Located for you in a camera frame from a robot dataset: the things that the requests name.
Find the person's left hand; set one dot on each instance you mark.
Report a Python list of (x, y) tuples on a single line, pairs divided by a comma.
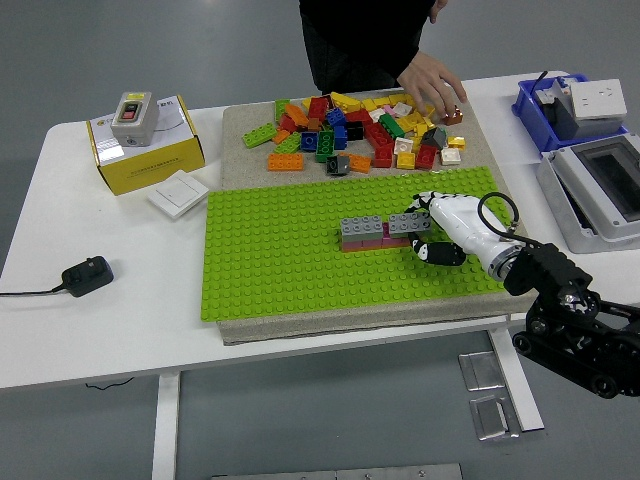
[(438, 10)]

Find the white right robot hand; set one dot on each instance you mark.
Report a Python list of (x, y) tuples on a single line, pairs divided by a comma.
[(465, 225)]

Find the person's right hand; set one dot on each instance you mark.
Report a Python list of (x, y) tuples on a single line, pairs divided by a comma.
[(430, 80)]

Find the brown square brick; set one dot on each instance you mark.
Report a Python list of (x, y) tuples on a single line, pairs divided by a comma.
[(454, 120)]

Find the grey long brick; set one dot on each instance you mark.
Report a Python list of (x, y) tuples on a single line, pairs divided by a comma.
[(361, 227), (400, 225)]

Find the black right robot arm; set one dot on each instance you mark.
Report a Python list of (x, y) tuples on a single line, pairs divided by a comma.
[(550, 280)]

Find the white flat brick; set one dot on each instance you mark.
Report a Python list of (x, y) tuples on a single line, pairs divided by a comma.
[(402, 110)]

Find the small yellow brick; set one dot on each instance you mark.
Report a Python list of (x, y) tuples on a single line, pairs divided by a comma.
[(307, 103), (421, 129)]

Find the dark grey sloped brick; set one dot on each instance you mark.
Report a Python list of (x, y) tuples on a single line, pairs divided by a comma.
[(435, 137)]

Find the green white-studded brick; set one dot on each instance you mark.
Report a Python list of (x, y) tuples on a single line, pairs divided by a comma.
[(391, 125)]

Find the white square brick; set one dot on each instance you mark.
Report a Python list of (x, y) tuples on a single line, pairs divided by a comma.
[(404, 145), (451, 155)]

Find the red long brick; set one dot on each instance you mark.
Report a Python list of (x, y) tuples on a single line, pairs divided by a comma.
[(378, 135)]

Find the red square brick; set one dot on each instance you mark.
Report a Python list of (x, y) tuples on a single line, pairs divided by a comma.
[(426, 156), (382, 158)]

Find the red white-dotted brick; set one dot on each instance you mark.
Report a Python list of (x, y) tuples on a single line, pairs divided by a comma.
[(358, 117)]

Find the yellow square brick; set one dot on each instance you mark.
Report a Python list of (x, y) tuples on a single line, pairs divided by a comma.
[(406, 160)]

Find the yellow curved brick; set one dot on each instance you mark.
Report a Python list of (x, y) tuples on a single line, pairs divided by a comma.
[(346, 101)]

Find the thin orange brick strip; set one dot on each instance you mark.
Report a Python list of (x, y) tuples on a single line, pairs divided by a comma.
[(370, 248)]

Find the blue white-topped brick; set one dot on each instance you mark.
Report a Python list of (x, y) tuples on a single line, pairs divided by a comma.
[(341, 137)]

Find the small grey brick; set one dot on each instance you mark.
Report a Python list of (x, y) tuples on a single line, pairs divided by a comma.
[(344, 162)]

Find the dark green long brick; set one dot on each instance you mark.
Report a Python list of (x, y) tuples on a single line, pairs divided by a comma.
[(326, 145)]

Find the small tan brick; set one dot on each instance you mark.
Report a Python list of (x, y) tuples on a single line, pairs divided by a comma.
[(315, 124)]

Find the small black brick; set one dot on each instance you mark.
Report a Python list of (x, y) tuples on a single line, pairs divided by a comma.
[(333, 166)]

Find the small orange brick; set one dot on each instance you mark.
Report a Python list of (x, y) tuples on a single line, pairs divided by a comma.
[(280, 136)]

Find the orange long brick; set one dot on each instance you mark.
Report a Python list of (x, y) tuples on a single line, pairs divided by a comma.
[(286, 162)]

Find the lime long brick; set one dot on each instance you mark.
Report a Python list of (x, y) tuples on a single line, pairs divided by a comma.
[(260, 135)]

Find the green studded baseplate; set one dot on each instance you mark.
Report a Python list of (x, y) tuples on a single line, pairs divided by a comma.
[(275, 260)]

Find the small metal floor plate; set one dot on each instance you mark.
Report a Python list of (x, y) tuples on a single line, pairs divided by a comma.
[(387, 42), (379, 27)]

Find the person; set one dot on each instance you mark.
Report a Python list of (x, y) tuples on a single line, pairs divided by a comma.
[(350, 40)]

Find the blue plastic bin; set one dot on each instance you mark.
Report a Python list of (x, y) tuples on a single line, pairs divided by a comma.
[(527, 107)]

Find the grey white electrical part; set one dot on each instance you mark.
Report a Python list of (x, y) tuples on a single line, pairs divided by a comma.
[(557, 89)]

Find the metal floor hatch plate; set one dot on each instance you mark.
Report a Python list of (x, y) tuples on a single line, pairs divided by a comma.
[(480, 372), (489, 417)]

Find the grey socket base box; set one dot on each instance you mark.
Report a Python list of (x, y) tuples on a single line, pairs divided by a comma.
[(577, 127)]

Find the white socket panel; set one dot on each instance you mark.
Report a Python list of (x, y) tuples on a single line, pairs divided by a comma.
[(597, 99)]

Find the white table leg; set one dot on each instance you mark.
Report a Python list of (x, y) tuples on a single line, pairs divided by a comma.
[(522, 400), (166, 425)]

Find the yellow white cardboard box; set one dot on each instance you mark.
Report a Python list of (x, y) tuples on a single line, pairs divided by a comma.
[(152, 166)]

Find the black power adapter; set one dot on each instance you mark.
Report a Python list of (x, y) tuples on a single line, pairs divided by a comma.
[(87, 276)]

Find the grey electrical enclosure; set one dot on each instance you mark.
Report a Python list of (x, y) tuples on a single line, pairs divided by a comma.
[(560, 200)]

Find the white wall switch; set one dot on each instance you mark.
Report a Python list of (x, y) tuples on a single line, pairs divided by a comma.
[(177, 194)]

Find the grey push-button switch box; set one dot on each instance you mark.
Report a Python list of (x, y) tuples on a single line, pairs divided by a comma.
[(134, 119)]

